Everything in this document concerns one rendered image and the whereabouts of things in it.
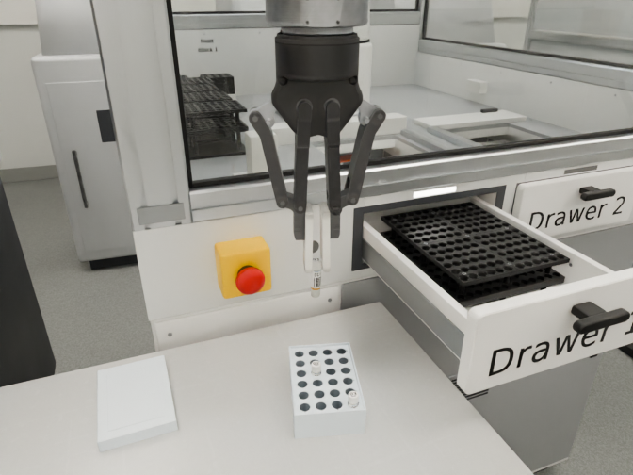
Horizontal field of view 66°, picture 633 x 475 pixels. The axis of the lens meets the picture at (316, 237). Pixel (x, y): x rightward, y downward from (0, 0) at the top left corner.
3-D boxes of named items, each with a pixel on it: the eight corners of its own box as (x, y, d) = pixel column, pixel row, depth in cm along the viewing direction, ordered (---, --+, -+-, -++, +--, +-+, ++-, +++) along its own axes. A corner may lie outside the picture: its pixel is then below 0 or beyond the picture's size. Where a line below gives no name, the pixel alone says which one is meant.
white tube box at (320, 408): (365, 433, 58) (366, 409, 57) (294, 439, 58) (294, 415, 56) (348, 363, 69) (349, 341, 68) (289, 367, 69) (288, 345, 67)
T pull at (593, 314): (629, 321, 55) (633, 311, 54) (578, 336, 53) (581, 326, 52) (602, 304, 58) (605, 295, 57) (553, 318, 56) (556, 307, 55)
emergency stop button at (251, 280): (267, 293, 68) (266, 269, 66) (238, 300, 67) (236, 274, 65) (261, 283, 71) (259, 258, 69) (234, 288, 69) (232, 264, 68)
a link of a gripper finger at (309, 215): (313, 213, 49) (305, 213, 49) (312, 273, 52) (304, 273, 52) (311, 202, 52) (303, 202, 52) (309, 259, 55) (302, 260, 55)
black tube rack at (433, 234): (559, 297, 71) (570, 258, 68) (457, 323, 65) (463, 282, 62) (465, 234, 89) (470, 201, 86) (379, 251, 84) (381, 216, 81)
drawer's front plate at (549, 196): (628, 220, 99) (644, 168, 94) (512, 243, 90) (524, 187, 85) (621, 217, 101) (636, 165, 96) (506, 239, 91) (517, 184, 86)
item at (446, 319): (629, 324, 65) (642, 285, 63) (468, 372, 57) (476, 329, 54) (452, 212, 99) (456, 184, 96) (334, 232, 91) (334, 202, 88)
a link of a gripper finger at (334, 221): (327, 188, 51) (355, 187, 51) (327, 233, 53) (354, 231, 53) (328, 194, 49) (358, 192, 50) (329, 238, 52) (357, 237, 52)
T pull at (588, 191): (615, 196, 89) (617, 188, 89) (584, 202, 87) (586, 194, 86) (598, 189, 92) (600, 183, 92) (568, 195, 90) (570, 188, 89)
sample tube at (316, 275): (321, 298, 55) (322, 262, 53) (310, 298, 55) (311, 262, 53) (319, 291, 56) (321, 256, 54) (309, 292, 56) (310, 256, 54)
